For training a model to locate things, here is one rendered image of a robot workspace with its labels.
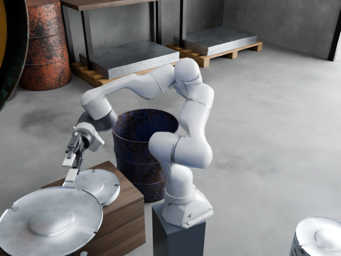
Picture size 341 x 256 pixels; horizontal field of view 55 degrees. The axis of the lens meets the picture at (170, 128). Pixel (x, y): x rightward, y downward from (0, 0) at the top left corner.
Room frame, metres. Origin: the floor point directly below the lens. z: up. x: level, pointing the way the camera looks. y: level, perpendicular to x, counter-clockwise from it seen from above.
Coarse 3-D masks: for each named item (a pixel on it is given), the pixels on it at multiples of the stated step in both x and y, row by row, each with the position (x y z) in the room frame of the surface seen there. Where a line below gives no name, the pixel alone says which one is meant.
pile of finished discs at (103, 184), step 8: (80, 176) 1.38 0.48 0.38; (88, 176) 1.38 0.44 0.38; (96, 176) 1.38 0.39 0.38; (104, 176) 1.38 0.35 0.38; (112, 176) 1.38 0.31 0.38; (64, 184) 1.31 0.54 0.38; (72, 184) 1.31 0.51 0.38; (80, 184) 1.30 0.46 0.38; (88, 184) 1.30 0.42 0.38; (96, 184) 1.31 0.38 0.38; (104, 184) 1.31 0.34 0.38; (112, 184) 1.31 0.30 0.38; (96, 192) 1.25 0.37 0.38; (104, 192) 1.25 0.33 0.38; (112, 192) 1.26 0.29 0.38; (104, 200) 1.20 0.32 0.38; (112, 200) 1.21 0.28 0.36
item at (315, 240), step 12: (324, 216) 1.16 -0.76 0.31; (300, 228) 1.10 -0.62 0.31; (312, 228) 1.10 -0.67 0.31; (324, 228) 1.10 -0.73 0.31; (336, 228) 1.10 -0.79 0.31; (300, 240) 1.02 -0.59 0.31; (312, 240) 1.02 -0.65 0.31; (324, 240) 1.02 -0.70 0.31; (336, 240) 1.02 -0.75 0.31; (312, 252) 0.96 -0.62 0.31; (324, 252) 0.96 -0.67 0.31; (336, 252) 0.96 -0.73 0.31
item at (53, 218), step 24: (48, 192) 0.80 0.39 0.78; (72, 192) 0.80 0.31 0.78; (24, 216) 0.69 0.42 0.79; (48, 216) 0.69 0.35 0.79; (72, 216) 0.69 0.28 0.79; (96, 216) 0.70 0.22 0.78; (0, 240) 0.60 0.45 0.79; (24, 240) 0.60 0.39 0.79; (48, 240) 0.61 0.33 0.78; (72, 240) 0.61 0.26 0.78
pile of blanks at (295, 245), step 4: (296, 240) 1.03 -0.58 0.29; (292, 244) 1.06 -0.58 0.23; (296, 244) 1.02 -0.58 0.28; (292, 248) 1.05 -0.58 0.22; (296, 248) 1.01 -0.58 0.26; (300, 248) 0.99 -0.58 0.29; (292, 252) 1.05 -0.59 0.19; (296, 252) 1.00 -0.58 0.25; (300, 252) 0.98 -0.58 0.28; (304, 252) 0.97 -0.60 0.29
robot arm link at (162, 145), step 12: (156, 132) 1.10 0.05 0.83; (168, 132) 1.09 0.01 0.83; (156, 144) 1.04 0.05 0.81; (168, 144) 1.02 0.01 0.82; (156, 156) 1.03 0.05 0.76; (168, 156) 1.00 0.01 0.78; (168, 168) 1.01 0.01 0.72; (180, 168) 1.04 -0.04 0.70; (168, 180) 1.01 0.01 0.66; (180, 180) 0.99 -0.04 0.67; (168, 192) 1.01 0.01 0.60; (180, 192) 0.99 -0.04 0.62
